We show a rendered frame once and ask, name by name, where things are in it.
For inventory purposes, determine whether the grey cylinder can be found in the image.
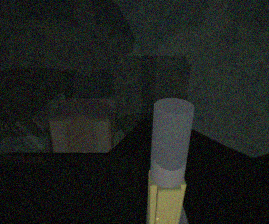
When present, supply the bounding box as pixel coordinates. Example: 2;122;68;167
147;98;195;224

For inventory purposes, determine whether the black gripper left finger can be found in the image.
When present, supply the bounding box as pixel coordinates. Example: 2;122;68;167
0;121;151;224

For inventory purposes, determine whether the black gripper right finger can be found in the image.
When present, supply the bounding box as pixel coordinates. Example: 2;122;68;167
183;129;269;224

